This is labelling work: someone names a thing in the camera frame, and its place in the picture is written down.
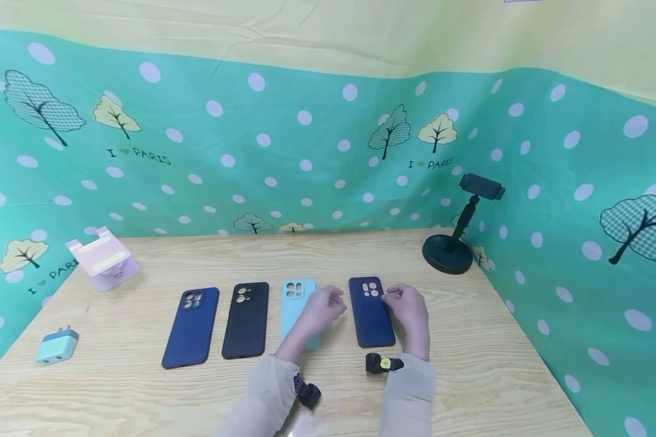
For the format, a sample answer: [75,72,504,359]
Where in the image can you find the person's right hand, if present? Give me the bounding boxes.
[381,282,432,360]

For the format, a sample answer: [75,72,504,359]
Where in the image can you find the person's left hand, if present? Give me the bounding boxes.
[284,285,349,357]

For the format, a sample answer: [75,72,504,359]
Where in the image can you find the navy phone case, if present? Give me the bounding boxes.
[348,276,397,350]

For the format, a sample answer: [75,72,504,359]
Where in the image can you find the light blue phone case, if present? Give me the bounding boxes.
[280,279,322,352]

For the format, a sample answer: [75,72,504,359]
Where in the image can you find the black phone holder stand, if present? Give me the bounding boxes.
[421,173,507,276]

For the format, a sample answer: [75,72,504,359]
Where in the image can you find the black wrist band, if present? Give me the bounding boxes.
[364,352,405,377]
[293,373,323,410]

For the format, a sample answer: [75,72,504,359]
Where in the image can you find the black phone case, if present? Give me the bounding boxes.
[220,282,270,361]

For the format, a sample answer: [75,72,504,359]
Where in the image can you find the pink phone stand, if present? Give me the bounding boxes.
[65,226,141,293]

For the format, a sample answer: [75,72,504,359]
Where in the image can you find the light green charger plug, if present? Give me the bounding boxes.
[35,327,80,367]

